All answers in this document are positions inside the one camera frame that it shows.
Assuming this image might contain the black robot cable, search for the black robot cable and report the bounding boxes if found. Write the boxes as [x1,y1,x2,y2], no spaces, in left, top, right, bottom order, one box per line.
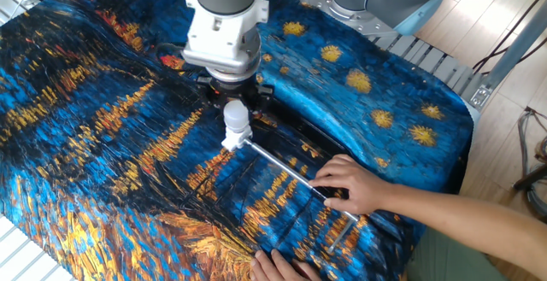
[153,41,189,73]

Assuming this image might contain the person's right hand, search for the person's right hand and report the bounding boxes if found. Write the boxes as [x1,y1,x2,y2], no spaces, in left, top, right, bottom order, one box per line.
[308,153,389,217]

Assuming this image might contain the person's left hand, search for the person's left hand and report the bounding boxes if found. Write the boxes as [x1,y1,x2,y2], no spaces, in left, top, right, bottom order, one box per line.
[250,249,322,281]

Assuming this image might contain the white lamp socket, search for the white lamp socket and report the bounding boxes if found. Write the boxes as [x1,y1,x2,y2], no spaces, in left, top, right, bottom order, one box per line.
[220,126,255,153]

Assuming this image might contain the white light bulb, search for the white light bulb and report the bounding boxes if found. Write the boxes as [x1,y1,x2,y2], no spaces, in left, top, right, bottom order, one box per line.
[222,99,250,134]

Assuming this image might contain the small silver stick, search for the small silver stick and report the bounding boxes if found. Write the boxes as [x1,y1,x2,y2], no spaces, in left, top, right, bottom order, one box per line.
[327,219,356,255]

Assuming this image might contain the green trousers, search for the green trousers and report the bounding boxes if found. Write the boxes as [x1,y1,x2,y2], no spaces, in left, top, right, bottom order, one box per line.
[405,225,509,281]

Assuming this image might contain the silver lamp rod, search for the silver lamp rod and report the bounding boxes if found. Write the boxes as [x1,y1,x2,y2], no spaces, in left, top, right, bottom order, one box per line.
[242,138,361,223]

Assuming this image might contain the blue orange painted tablecloth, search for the blue orange painted tablecloth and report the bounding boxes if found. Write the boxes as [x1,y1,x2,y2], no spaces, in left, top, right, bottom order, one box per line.
[0,0,476,281]

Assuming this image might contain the grey floor cable bundle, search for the grey floor cable bundle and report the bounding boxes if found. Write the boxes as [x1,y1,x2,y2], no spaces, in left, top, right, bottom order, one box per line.
[515,105,547,212]

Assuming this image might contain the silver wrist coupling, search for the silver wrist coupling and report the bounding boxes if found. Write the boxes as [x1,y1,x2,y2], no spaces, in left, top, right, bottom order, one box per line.
[206,56,263,85]

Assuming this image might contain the grey frame post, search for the grey frame post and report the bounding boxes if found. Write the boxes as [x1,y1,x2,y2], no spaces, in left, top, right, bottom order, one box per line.
[469,10,547,108]

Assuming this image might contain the person's right forearm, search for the person's right forearm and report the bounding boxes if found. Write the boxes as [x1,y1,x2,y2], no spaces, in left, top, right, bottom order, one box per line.
[379,183,547,280]

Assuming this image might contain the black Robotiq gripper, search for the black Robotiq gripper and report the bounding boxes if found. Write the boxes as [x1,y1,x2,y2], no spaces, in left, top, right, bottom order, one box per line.
[196,74,275,112]

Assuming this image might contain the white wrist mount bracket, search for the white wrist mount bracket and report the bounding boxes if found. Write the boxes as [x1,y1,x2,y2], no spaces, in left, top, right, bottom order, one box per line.
[180,0,271,76]

